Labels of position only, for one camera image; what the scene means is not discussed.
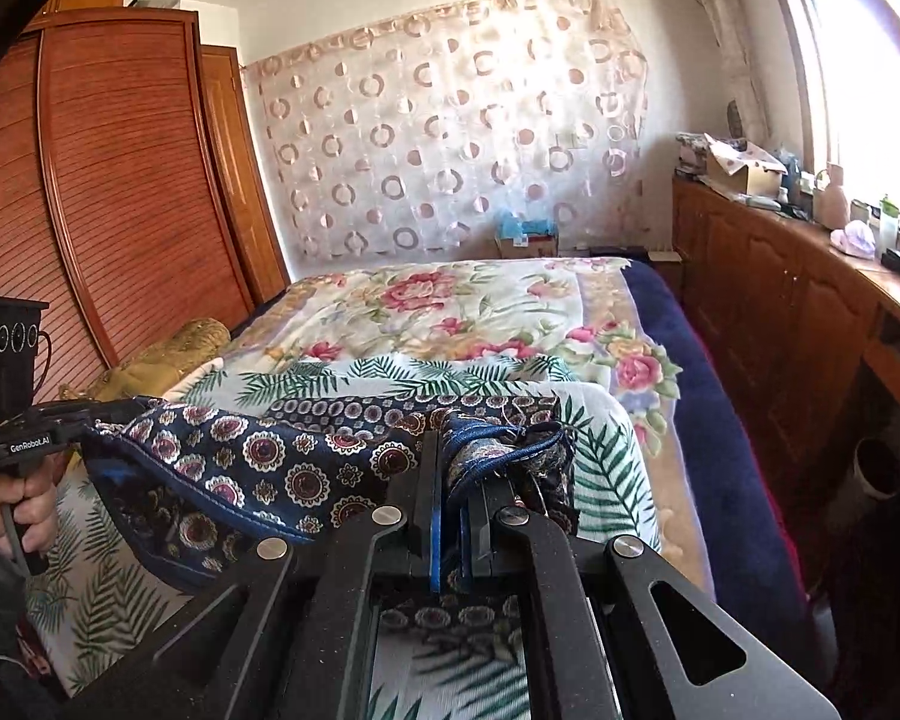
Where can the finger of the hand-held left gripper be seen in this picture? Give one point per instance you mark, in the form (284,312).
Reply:
(90,414)

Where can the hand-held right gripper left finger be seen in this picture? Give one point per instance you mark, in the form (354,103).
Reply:
(435,540)

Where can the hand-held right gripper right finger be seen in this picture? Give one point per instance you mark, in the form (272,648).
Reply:
(466,547)

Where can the navy medallion patterned robe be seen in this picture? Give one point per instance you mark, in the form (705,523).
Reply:
(270,457)

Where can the person's left hand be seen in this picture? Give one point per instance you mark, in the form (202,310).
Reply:
(36,511)

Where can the gold pillow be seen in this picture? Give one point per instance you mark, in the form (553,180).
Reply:
(172,356)

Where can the leaf printed sheet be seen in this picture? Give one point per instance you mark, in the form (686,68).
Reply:
(615,465)

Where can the wooden wardrobe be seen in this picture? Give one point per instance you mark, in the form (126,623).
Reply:
(120,202)

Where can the floral blanket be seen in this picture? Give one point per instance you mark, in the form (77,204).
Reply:
(420,315)

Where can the navy blanket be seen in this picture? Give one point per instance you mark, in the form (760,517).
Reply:
(705,427)

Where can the cardboard box with blue tissue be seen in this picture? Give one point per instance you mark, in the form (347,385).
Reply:
(525,240)

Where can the wooden cabinet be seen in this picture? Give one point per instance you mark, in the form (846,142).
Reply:
(780,315)

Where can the circle patterned curtain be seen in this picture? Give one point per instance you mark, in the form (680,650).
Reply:
(457,127)

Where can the white round bin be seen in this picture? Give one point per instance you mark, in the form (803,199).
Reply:
(876,466)

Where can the floral patterned bag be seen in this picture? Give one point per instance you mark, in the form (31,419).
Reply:
(690,148)

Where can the open cardboard box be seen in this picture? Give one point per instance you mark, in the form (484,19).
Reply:
(750,176)

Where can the lavender bag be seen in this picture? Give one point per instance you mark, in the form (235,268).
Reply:
(855,241)

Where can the grey oval object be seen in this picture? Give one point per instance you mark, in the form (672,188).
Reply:
(736,120)

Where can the small black box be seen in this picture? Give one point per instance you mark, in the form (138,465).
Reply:
(897,259)

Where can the green capped bottle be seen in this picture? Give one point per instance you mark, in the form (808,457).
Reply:
(889,223)

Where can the window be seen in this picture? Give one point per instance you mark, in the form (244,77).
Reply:
(870,75)

